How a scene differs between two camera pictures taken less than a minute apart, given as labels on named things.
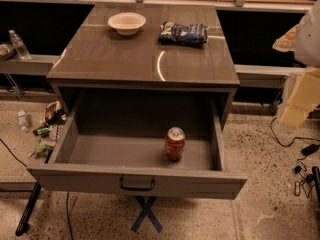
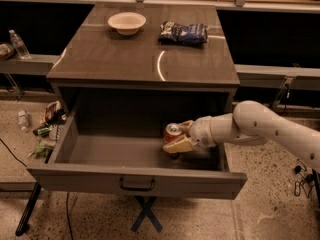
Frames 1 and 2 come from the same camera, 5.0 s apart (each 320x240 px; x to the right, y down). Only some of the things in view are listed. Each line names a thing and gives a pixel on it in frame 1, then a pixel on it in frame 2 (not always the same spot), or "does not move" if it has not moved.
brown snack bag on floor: [54, 114] does not move
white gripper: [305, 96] → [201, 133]
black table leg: [22, 224] does not move
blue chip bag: [172, 33] does not move
